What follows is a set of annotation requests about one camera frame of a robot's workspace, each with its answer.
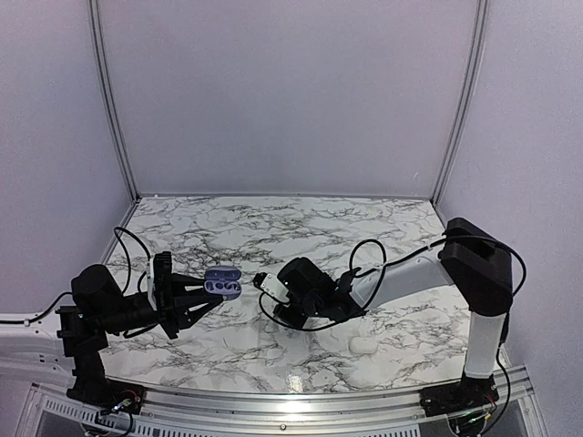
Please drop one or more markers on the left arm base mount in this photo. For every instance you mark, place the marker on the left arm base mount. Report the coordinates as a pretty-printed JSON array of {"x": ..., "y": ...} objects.
[{"x": 113, "y": 398}]

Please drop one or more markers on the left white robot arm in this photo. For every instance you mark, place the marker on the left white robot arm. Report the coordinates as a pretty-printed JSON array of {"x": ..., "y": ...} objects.
[{"x": 33, "y": 340}]

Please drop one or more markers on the blue earbud charging case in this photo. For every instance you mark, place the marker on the blue earbud charging case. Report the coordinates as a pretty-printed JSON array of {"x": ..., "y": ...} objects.
[{"x": 221, "y": 273}]

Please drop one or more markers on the left aluminium corner post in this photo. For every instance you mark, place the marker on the left aluminium corner post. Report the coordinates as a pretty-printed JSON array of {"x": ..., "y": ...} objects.
[{"x": 107, "y": 91}]

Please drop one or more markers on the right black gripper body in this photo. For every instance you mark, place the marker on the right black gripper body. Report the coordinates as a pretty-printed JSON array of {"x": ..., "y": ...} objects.
[{"x": 308, "y": 307}]

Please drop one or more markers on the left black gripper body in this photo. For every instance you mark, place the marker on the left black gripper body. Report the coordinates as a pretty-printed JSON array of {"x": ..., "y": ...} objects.
[{"x": 116, "y": 322}]

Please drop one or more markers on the white earbud charging case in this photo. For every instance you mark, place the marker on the white earbud charging case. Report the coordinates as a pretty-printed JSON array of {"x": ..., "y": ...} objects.
[{"x": 363, "y": 346}]

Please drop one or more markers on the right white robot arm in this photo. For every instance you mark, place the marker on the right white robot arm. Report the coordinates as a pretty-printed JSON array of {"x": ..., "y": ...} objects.
[{"x": 468, "y": 258}]

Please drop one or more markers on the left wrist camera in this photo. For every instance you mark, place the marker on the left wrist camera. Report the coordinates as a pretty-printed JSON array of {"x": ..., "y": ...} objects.
[{"x": 159, "y": 282}]

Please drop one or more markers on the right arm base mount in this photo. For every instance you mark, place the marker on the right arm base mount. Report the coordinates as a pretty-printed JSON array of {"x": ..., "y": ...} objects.
[{"x": 472, "y": 407}]

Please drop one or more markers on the aluminium front rail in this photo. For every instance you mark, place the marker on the aluminium front rail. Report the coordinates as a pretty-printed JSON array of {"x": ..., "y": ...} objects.
[{"x": 167, "y": 411}]

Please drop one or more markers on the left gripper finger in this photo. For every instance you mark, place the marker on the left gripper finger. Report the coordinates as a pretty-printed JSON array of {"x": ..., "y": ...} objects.
[
  {"x": 184, "y": 285},
  {"x": 189, "y": 310}
]

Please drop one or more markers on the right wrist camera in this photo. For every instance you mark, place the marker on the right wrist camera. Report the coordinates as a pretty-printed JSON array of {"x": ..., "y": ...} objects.
[{"x": 269, "y": 284}]

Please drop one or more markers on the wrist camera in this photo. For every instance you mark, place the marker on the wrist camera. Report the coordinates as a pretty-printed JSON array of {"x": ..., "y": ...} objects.
[
  {"x": 159, "y": 282},
  {"x": 269, "y": 284}
]

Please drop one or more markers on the purple clip earbud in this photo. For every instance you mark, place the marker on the purple clip earbud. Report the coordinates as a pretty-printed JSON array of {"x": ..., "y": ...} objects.
[{"x": 229, "y": 287}]

